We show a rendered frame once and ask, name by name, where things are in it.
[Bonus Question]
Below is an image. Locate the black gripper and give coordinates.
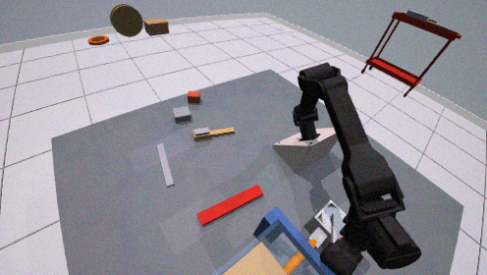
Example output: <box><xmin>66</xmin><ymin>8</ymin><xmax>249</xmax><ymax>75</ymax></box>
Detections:
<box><xmin>320</xmin><ymin>214</ymin><xmax>366</xmax><ymax>275</ymax></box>

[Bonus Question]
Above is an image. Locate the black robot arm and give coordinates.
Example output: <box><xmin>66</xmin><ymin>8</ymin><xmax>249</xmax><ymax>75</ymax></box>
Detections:
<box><xmin>293</xmin><ymin>62</ymin><xmax>421</xmax><ymax>270</ymax></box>

